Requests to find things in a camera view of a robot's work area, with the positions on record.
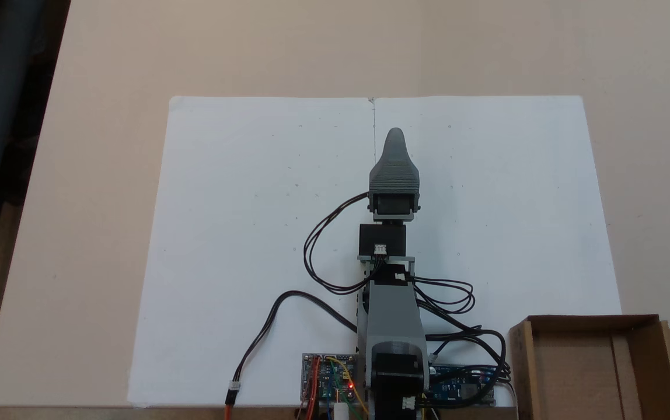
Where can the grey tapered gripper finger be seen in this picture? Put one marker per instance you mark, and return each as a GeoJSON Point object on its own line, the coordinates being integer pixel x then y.
{"type": "Point", "coordinates": [395, 151]}

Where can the grey black Koch robot arm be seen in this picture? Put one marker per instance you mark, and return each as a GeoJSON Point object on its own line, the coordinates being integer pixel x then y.
{"type": "Point", "coordinates": [393, 315]}

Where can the white paper sheet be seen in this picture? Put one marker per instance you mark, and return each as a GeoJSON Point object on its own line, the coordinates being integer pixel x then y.
{"type": "Point", "coordinates": [241, 204]}

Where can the blue circuit board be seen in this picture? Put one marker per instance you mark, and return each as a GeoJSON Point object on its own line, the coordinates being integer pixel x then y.
{"type": "Point", "coordinates": [457, 388]}

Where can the brown cardboard box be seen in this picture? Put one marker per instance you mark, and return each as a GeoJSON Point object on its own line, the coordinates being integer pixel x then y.
{"type": "Point", "coordinates": [580, 373]}

